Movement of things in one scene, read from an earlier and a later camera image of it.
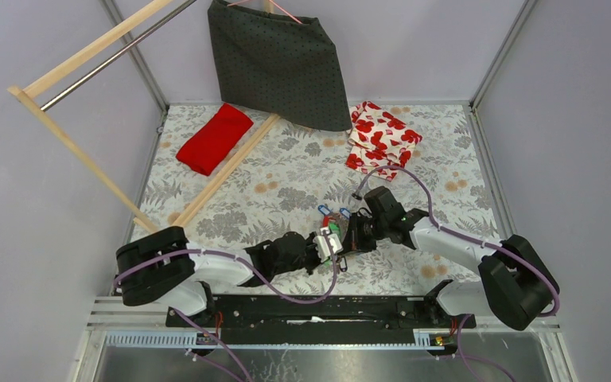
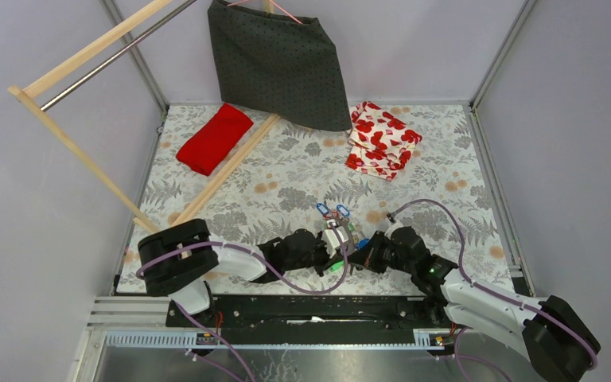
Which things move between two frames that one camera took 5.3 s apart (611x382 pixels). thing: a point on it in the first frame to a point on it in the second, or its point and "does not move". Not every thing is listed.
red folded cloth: [211, 144] does not move
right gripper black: [354, 243] to [368, 257]
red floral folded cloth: [378, 138] does not move
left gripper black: [309, 239] does not move
